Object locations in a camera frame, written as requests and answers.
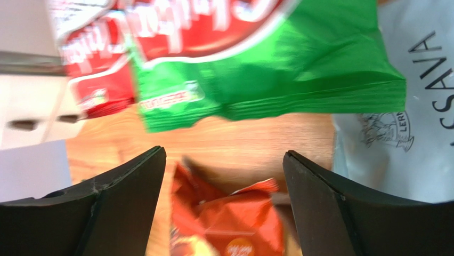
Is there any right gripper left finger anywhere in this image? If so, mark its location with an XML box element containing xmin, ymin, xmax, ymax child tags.
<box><xmin>1</xmin><ymin>146</ymin><xmax>166</xmax><ymax>256</ymax></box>

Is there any cream orange cassava chips bag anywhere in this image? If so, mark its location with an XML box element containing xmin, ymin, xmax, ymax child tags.
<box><xmin>169</xmin><ymin>161</ymin><xmax>285</xmax><ymax>255</ymax></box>

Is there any light blue cassava chips bag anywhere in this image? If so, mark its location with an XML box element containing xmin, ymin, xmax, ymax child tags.
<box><xmin>333</xmin><ymin>1</ymin><xmax>453</xmax><ymax>203</ymax></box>

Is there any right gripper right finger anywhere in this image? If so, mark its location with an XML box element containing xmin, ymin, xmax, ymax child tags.
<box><xmin>283</xmin><ymin>150</ymin><xmax>453</xmax><ymax>255</ymax></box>

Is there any red Chuba chips bag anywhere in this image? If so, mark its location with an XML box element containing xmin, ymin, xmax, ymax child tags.
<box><xmin>47</xmin><ymin>1</ymin><xmax>136</xmax><ymax>119</ymax></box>

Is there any green Chuba chips bag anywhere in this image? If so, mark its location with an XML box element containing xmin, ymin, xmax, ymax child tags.
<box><xmin>124</xmin><ymin>1</ymin><xmax>406</xmax><ymax>132</ymax></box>

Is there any white three-drawer organizer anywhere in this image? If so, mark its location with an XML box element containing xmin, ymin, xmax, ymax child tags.
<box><xmin>1</xmin><ymin>1</ymin><xmax>86</xmax><ymax>150</ymax></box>

